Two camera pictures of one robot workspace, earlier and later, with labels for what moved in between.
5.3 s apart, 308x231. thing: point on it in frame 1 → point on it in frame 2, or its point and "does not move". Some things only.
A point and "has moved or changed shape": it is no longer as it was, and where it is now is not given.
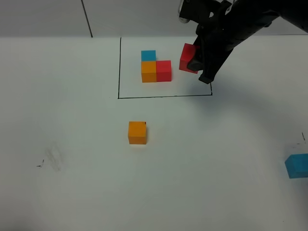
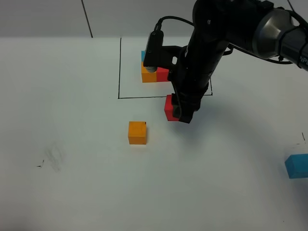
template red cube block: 163,70 does not move
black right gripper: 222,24 → 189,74
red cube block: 188,52 has moved or changed shape
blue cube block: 297,165 does not move
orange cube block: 137,133 does not move
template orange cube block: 148,71 does not move
